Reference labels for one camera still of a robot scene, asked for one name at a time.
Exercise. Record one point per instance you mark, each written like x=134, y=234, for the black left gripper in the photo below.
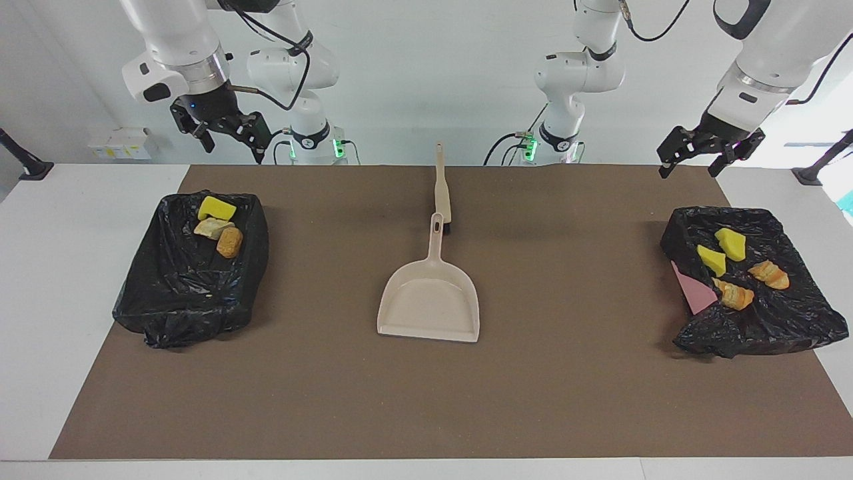
x=723, y=133

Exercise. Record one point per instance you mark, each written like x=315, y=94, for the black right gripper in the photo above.
x=214, y=106

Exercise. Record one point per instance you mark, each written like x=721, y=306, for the yellow sponge piece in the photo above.
x=731, y=244
x=216, y=208
x=712, y=260

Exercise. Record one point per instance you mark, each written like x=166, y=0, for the pale crusty bread chunk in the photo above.
x=212, y=228

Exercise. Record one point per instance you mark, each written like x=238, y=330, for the brown fried croquette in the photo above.
x=230, y=242

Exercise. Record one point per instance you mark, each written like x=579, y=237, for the pale bread piece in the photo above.
x=768, y=274

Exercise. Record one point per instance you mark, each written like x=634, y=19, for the striped orange bread roll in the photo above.
x=734, y=295

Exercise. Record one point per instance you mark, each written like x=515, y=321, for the beige plastic dustpan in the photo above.
x=430, y=306

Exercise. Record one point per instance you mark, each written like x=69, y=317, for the pink trash bin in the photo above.
x=693, y=296

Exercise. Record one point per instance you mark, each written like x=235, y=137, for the black plastic trash bag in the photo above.
x=186, y=293
x=780, y=320

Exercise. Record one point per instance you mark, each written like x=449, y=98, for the teal object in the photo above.
x=848, y=202

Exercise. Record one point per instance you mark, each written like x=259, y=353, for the brown table mat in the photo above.
x=566, y=400

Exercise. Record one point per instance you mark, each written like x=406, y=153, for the white wall socket box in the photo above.
x=123, y=143

